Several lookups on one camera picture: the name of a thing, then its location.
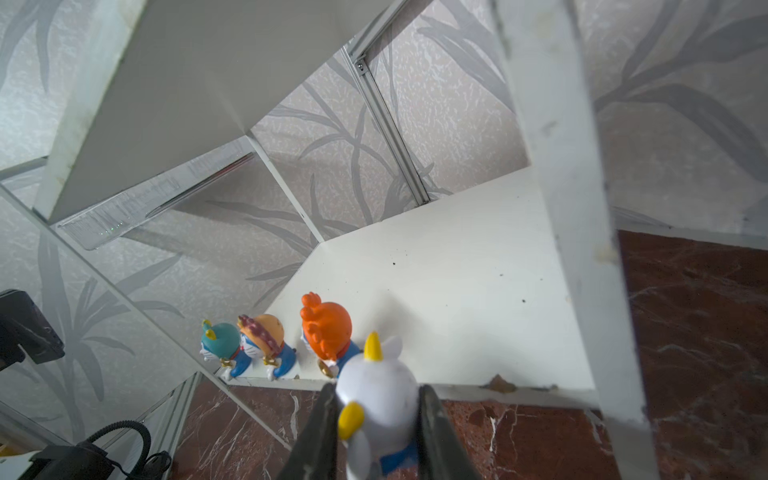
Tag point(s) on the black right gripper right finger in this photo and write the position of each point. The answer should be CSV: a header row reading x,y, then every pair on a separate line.
x,y
441,455

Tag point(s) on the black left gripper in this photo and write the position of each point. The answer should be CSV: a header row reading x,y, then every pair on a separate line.
x,y
25,331

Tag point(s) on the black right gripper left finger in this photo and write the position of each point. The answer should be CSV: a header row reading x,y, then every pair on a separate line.
x,y
314,455

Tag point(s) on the orange octopus toy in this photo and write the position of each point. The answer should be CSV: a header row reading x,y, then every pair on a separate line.
x,y
327,331

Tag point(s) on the blue cat figure flower collar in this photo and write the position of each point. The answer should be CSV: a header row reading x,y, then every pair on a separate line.
x,y
263,340

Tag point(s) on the blue cat figure teal hat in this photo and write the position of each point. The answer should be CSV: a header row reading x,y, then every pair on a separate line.
x,y
222,342

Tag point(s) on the white two-tier metal shelf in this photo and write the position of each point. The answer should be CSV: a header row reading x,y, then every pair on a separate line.
x,y
520,277

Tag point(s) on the clear plastic wall bin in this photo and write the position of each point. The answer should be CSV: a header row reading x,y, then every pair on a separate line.
x,y
131,208

